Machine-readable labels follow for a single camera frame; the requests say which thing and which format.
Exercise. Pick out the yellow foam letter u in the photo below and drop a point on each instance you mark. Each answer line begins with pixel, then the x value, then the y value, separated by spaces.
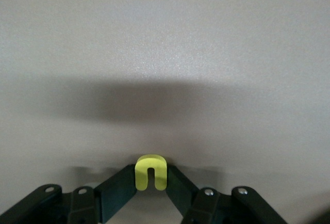
pixel 140 180

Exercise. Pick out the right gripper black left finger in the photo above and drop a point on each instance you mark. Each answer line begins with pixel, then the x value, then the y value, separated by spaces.
pixel 113 190

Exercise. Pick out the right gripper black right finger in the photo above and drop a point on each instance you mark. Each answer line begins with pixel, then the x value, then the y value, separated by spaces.
pixel 185 198

